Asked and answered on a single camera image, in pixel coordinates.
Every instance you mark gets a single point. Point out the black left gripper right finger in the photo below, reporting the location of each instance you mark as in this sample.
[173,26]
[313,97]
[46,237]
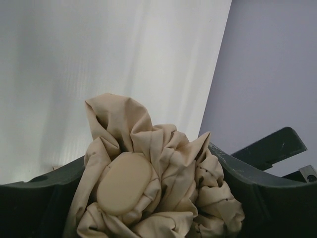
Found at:
[274,207]

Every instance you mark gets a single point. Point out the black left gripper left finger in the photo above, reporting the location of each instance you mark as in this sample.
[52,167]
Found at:
[39,208]

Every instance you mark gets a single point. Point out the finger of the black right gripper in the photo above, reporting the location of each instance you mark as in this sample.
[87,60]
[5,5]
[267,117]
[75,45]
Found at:
[271,149]

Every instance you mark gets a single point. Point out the beige folding umbrella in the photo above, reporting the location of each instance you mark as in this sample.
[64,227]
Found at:
[148,181]

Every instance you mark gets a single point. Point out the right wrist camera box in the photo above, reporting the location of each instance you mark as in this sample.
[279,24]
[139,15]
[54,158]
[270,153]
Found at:
[305,174]

